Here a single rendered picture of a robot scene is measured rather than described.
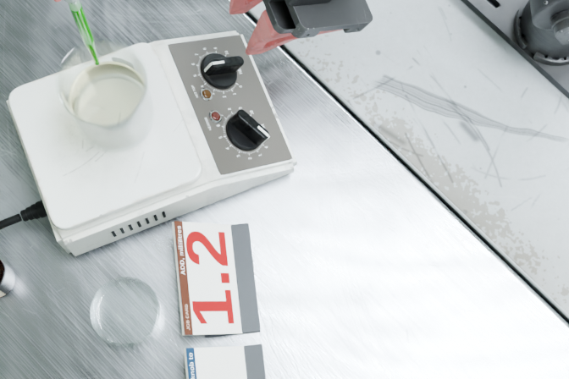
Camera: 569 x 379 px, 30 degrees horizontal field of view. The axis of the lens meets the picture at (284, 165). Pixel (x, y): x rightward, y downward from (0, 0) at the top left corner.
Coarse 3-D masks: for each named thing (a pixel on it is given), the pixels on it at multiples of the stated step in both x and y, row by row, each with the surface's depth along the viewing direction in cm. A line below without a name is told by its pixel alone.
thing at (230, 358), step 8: (200, 352) 82; (208, 352) 83; (216, 352) 83; (224, 352) 84; (232, 352) 84; (200, 360) 82; (208, 360) 82; (216, 360) 83; (224, 360) 84; (232, 360) 84; (200, 368) 82; (208, 368) 82; (216, 368) 83; (224, 368) 83; (232, 368) 84; (200, 376) 82; (208, 376) 82; (216, 376) 83; (224, 376) 83; (232, 376) 84; (240, 376) 84
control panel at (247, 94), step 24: (168, 48) 85; (192, 48) 86; (216, 48) 87; (240, 48) 89; (192, 72) 85; (240, 72) 88; (192, 96) 84; (216, 96) 85; (240, 96) 87; (264, 96) 88; (264, 120) 87; (216, 144) 83; (264, 144) 86; (240, 168) 84
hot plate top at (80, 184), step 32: (160, 64) 82; (32, 96) 81; (160, 96) 82; (32, 128) 81; (64, 128) 81; (160, 128) 81; (32, 160) 80; (64, 160) 80; (96, 160) 80; (128, 160) 80; (160, 160) 80; (192, 160) 80; (64, 192) 79; (96, 192) 80; (128, 192) 80; (160, 192) 80; (64, 224) 79
